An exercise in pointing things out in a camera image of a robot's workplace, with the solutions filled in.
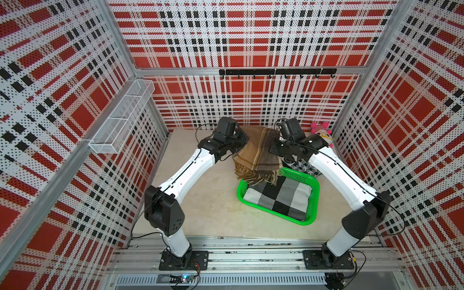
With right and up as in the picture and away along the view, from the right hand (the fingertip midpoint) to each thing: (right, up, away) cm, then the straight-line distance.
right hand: (271, 147), depth 78 cm
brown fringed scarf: (-7, -6, +4) cm, 10 cm away
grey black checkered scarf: (+10, -25, +13) cm, 30 cm away
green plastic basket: (+19, -15, +13) cm, 27 cm away
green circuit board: (-38, -52, -8) cm, 65 cm away
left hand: (-9, +5, +2) cm, 10 cm away
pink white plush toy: (+38, +11, +34) cm, 52 cm away
